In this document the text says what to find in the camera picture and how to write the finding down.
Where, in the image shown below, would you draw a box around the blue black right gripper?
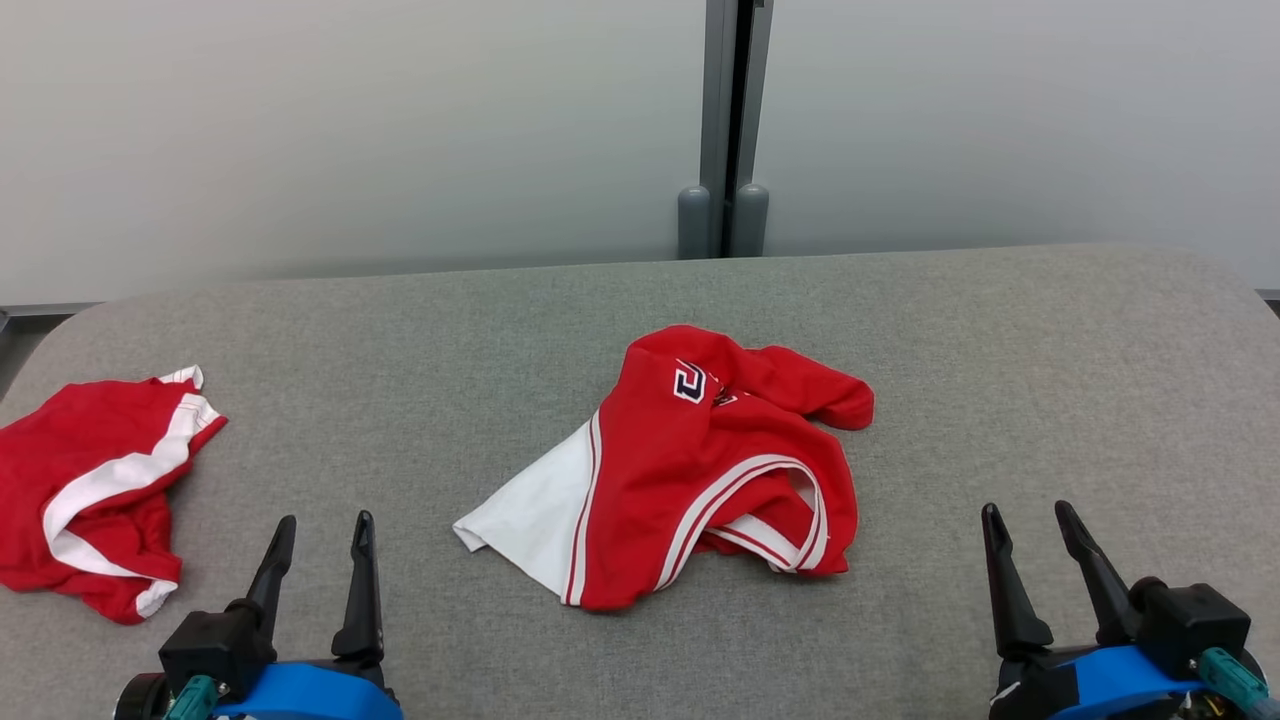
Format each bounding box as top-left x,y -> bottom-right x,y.
981,499 -> 1269,720

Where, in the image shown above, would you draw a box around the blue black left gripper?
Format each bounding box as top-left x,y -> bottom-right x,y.
212,511 -> 404,720

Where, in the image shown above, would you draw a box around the red shorts with white stripe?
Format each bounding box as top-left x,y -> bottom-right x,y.
0,365 -> 229,626

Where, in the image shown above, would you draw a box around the red Bulls basketball jersey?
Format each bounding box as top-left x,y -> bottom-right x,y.
452,324 -> 876,613

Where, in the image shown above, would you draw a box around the grey fabric sofa surface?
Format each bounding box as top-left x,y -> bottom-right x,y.
0,243 -> 1280,720

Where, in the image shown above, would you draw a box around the green left camera connector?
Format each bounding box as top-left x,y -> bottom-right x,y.
163,674 -> 220,720

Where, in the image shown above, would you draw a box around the green camera connector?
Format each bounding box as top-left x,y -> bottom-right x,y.
163,674 -> 220,720
1197,647 -> 1270,713

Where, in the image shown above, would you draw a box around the green right camera connector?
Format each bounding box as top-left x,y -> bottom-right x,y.
1197,647 -> 1270,713

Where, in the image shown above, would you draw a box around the grey cylindrical post cap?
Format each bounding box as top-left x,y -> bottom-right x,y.
733,182 -> 771,259
677,184 -> 712,261

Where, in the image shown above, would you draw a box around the grey vertical partition post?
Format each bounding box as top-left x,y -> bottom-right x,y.
697,0 -> 775,259

